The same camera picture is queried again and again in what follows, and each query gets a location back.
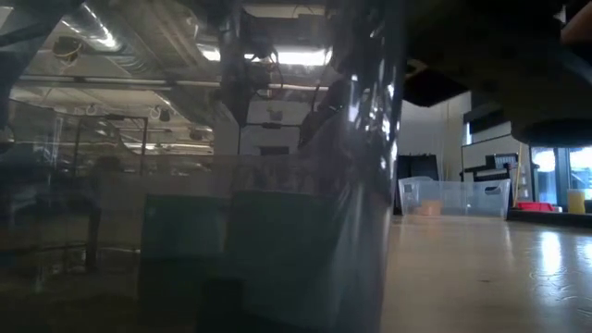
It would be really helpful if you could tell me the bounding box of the long teal block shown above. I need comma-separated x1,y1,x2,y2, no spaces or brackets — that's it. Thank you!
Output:
229,190,351,325

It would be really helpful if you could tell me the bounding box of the long orange block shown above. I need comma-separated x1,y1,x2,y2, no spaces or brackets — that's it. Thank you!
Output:
417,198,444,216

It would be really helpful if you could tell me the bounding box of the long natural wood block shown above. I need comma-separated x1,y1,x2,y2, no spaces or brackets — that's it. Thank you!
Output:
560,12,592,46

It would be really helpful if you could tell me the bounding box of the ceiling light fixture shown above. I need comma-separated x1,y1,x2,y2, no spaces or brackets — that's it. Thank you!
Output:
203,45,332,67

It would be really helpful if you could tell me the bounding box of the clear plastic bin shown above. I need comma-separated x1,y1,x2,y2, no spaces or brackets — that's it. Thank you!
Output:
397,175,512,219

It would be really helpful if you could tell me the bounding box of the grey ceiling pipe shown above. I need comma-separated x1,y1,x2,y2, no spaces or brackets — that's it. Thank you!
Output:
18,75,330,93

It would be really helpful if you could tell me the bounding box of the smoky dark plastic tray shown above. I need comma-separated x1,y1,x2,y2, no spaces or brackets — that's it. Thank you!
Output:
0,0,403,333

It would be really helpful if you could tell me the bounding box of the red box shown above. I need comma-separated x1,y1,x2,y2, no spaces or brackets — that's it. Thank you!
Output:
515,201,556,213

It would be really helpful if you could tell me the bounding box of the yellow cup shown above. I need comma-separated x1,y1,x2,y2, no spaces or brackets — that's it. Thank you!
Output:
566,188,586,216

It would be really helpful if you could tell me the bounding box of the black aluminium table frame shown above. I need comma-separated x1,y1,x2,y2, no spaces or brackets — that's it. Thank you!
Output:
507,208,592,228

